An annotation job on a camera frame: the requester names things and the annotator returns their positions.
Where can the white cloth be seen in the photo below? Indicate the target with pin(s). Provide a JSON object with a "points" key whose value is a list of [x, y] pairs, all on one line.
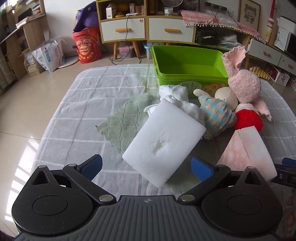
{"points": [[192, 110], [173, 91]]}

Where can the wooden bookshelf desk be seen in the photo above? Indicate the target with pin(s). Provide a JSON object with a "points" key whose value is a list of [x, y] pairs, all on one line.
{"points": [[30, 34]]}

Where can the white paper shopping bag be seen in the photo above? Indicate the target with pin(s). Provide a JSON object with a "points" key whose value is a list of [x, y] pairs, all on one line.
{"points": [[49, 56]]}

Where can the yellow egg tray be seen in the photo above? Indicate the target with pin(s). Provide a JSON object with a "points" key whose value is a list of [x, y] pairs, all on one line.
{"points": [[259, 72]]}

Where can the green fluffy towel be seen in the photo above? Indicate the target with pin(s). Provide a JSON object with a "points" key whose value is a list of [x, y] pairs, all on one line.
{"points": [[120, 115]]}

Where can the round pale board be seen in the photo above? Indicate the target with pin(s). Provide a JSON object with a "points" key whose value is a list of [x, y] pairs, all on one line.
{"points": [[69, 62]]}

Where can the beige bunny doll blue dress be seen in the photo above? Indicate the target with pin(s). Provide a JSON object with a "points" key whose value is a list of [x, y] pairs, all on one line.
{"points": [[217, 115]]}

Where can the framed cartoon girl picture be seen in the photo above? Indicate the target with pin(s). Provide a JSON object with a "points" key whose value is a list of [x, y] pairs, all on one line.
{"points": [[251, 11]]}

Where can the tall wooden shelf cabinet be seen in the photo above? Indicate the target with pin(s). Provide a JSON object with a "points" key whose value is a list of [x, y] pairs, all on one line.
{"points": [[122, 29]]}

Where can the framed cat picture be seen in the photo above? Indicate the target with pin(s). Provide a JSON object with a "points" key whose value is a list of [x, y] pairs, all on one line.
{"points": [[190, 3]]}

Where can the low wooden drawer cabinet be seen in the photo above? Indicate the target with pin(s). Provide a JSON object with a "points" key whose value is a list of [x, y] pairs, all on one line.
{"points": [[171, 31]]}

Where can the grey checked sheet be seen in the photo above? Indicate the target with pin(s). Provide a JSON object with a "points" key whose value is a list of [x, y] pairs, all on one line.
{"points": [[69, 129]]}

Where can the white cartoon printed box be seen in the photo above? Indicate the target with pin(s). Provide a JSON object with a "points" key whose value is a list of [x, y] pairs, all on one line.
{"points": [[281, 77]]}

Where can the white sheet with drawing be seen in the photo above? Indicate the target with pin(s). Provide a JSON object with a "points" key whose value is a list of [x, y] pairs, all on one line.
{"points": [[281, 38]]}

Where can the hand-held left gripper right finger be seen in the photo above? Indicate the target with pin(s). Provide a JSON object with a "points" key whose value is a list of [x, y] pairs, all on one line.
{"points": [[203, 169]]}

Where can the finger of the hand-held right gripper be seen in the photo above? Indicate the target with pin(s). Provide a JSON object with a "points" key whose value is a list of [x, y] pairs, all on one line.
{"points": [[289, 161]]}

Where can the red printed bucket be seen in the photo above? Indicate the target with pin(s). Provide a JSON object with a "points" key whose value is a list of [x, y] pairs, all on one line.
{"points": [[87, 51]]}

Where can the clear storage box blue lid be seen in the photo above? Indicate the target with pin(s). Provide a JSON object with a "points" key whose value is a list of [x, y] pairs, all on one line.
{"points": [[148, 49]]}

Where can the black microwave oven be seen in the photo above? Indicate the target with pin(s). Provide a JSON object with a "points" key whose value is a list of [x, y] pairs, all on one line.
{"points": [[291, 45]]}

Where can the white carton red print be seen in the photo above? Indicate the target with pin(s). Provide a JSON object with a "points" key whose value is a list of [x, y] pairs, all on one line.
{"points": [[293, 83]]}

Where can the clear storage box pink contents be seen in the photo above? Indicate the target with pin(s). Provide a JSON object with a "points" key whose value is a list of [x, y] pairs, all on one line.
{"points": [[126, 51]]}

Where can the white foam block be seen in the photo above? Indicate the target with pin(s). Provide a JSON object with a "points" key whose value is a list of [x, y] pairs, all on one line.
{"points": [[161, 139]]}

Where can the white charger pad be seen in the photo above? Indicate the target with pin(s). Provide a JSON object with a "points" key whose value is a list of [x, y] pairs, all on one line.
{"points": [[131, 14]]}

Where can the pink plush rabbit red outfit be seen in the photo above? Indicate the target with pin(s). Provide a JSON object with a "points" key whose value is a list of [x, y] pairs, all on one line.
{"points": [[245, 85]]}

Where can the pink cloth with pompoms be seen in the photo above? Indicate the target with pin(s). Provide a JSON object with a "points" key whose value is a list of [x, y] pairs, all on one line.
{"points": [[203, 17]]}

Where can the small white desk fan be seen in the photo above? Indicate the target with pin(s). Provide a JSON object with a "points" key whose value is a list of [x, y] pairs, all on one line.
{"points": [[168, 3]]}

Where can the pile of white papers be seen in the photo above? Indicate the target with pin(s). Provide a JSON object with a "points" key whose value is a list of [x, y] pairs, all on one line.
{"points": [[227, 41]]}

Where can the purple plush toy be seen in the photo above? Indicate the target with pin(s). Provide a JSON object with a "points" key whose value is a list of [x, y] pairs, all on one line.
{"points": [[86, 18]]}

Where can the pink tinted foam block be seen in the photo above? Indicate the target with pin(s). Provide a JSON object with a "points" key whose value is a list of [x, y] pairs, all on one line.
{"points": [[245, 150]]}

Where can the green plastic bin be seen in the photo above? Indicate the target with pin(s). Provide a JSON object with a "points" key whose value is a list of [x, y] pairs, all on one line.
{"points": [[185, 60]]}

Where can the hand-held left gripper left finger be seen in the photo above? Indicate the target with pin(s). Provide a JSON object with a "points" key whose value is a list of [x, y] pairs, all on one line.
{"points": [[92, 165]]}

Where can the white box on shelf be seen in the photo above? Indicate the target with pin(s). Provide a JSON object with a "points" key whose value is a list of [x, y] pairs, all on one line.
{"points": [[110, 11]]}

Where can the black case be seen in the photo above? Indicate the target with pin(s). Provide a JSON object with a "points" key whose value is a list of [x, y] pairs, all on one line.
{"points": [[205, 37]]}

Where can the clear jar blue label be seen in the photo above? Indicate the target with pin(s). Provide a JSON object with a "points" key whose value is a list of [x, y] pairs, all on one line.
{"points": [[168, 11]]}

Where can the yellow printed cup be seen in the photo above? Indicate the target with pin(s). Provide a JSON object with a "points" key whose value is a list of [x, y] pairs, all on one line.
{"points": [[268, 33]]}

